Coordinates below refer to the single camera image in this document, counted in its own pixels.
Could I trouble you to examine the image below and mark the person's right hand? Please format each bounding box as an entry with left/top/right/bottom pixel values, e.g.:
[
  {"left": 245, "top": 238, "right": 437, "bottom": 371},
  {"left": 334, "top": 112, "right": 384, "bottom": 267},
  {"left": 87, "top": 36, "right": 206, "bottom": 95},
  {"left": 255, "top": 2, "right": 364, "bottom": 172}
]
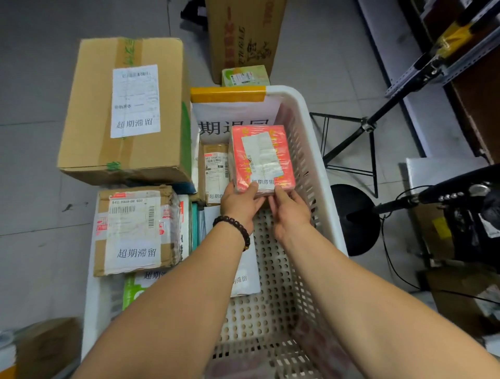
[{"left": 268, "top": 185, "right": 313, "bottom": 245}]

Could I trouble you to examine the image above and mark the person's left hand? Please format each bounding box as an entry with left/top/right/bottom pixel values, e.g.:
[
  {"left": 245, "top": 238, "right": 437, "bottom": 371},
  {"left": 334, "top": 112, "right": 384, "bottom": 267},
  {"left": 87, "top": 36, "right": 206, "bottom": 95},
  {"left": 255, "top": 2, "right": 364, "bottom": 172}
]
[{"left": 220, "top": 180, "right": 266, "bottom": 235}]

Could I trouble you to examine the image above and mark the pink red box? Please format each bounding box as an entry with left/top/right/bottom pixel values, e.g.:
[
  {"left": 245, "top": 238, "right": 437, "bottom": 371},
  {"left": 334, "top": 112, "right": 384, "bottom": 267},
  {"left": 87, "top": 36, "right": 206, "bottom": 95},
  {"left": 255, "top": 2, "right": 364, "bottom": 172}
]
[{"left": 228, "top": 124, "right": 297, "bottom": 195}]

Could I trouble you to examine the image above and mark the taped brown parcel long label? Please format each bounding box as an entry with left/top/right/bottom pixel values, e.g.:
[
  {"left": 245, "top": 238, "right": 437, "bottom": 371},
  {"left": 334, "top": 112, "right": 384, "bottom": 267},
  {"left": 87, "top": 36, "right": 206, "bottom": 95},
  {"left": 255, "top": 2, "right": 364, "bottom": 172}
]
[{"left": 198, "top": 142, "right": 232, "bottom": 207}]

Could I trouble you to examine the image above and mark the teal box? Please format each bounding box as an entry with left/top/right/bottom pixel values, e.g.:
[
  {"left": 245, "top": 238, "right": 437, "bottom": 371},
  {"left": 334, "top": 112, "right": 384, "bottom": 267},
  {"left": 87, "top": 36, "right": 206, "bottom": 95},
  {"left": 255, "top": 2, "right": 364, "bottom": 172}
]
[{"left": 190, "top": 202, "right": 207, "bottom": 251}]

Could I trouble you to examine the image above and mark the grey white box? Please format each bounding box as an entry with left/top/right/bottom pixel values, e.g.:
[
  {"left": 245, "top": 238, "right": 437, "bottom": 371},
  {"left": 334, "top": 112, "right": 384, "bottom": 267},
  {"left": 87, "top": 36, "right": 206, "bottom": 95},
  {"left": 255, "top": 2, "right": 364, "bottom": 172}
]
[{"left": 203, "top": 205, "right": 261, "bottom": 298}]

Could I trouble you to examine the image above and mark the white plastic basket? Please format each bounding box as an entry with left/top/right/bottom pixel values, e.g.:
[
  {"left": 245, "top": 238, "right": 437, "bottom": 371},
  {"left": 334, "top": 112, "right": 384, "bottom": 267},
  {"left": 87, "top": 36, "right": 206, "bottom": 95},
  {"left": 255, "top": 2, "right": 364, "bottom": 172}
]
[{"left": 81, "top": 85, "right": 349, "bottom": 379}]

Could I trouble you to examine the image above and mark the dark green cardboard box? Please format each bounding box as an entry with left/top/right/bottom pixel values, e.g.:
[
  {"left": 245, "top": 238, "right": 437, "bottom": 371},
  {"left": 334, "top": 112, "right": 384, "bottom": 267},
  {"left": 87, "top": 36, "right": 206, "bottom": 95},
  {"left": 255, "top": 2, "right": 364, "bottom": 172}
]
[{"left": 57, "top": 37, "right": 193, "bottom": 187}]

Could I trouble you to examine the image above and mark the person's left forearm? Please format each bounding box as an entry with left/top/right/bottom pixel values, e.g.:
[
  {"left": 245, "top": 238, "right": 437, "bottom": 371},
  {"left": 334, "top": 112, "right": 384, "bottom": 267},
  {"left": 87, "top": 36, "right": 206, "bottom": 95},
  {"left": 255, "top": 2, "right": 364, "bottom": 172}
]
[{"left": 72, "top": 230, "right": 251, "bottom": 379}]

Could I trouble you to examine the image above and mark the person's right forearm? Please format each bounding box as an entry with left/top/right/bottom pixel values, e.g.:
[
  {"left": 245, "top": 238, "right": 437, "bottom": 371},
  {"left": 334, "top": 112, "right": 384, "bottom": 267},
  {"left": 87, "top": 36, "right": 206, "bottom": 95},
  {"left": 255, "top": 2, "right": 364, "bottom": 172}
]
[{"left": 279, "top": 224, "right": 500, "bottom": 379}]

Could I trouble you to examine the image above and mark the open brown cardboard box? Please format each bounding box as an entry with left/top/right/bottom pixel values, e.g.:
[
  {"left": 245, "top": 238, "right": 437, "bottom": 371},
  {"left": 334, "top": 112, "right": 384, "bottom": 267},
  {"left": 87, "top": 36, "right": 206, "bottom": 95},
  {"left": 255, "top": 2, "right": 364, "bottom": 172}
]
[{"left": 15, "top": 317, "right": 83, "bottom": 379}]

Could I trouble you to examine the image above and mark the black standing fan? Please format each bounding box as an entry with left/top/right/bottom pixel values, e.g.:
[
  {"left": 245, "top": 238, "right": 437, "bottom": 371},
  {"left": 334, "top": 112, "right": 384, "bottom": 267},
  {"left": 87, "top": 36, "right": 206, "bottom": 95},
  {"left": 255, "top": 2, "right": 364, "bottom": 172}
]
[{"left": 330, "top": 163, "right": 500, "bottom": 258}]

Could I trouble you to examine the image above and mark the white paper sign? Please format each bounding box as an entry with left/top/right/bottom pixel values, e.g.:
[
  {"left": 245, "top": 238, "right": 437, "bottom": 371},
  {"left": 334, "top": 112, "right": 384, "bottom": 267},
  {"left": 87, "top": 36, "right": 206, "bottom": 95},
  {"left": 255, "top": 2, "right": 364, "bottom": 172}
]
[{"left": 191, "top": 95, "right": 283, "bottom": 146}]

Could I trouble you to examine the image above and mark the yellow tape piece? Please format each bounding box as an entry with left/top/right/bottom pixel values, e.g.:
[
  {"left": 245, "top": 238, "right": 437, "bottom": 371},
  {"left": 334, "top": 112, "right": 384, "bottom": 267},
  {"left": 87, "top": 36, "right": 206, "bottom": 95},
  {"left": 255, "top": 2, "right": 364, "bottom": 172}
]
[{"left": 190, "top": 85, "right": 268, "bottom": 104}]

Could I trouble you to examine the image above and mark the black tripod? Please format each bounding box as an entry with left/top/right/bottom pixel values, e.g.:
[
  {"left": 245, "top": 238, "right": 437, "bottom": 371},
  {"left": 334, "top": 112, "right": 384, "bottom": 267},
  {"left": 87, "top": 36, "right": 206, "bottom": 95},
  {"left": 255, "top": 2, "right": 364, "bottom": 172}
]
[{"left": 309, "top": 0, "right": 500, "bottom": 199}]

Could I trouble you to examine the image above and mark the small green and white box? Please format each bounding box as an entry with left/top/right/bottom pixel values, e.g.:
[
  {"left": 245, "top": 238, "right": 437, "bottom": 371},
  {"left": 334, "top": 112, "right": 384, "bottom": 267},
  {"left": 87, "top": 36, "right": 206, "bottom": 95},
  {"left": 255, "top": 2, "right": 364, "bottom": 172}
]
[{"left": 221, "top": 65, "right": 271, "bottom": 87}]

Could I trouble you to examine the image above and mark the olive brown box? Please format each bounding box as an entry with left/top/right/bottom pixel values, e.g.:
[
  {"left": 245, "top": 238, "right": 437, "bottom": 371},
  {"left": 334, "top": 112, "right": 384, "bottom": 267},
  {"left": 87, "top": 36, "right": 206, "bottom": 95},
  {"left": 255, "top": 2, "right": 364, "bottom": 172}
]
[{"left": 414, "top": 203, "right": 455, "bottom": 263}]

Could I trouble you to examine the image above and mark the tall printed floor carton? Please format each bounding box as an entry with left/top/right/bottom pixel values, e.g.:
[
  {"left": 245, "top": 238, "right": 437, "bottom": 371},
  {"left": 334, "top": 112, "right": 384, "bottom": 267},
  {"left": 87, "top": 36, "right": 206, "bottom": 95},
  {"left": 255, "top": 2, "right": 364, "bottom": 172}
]
[{"left": 205, "top": 0, "right": 289, "bottom": 85}]

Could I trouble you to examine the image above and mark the black machine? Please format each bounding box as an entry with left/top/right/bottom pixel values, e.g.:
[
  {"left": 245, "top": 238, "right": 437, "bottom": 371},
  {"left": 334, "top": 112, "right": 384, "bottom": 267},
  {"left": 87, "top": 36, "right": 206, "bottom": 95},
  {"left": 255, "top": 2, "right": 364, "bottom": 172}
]
[{"left": 445, "top": 187, "right": 500, "bottom": 267}]

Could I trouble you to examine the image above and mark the white storage rack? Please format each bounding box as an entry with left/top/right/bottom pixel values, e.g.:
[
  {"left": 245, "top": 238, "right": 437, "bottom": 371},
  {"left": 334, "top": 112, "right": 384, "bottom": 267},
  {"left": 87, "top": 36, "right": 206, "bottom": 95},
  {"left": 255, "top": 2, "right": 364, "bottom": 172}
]
[{"left": 357, "top": 0, "right": 500, "bottom": 165}]

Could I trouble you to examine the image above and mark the flat brown floor carton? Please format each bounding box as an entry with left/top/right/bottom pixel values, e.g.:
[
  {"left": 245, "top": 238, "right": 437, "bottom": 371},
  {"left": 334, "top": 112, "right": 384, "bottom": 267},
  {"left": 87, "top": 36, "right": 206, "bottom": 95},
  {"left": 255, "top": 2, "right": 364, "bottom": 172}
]
[{"left": 424, "top": 269, "right": 500, "bottom": 337}]

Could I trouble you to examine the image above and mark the black floor object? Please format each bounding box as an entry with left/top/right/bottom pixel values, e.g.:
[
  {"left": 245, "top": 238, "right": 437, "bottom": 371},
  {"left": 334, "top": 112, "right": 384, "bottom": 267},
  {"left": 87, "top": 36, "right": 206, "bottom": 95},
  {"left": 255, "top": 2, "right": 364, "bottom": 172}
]
[{"left": 180, "top": 0, "right": 208, "bottom": 29}]

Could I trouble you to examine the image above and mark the dark bead bracelet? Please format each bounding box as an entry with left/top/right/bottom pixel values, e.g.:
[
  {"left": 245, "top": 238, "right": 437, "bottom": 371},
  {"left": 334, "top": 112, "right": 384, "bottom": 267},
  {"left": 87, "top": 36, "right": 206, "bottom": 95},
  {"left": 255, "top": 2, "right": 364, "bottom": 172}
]
[{"left": 212, "top": 215, "right": 252, "bottom": 252}]

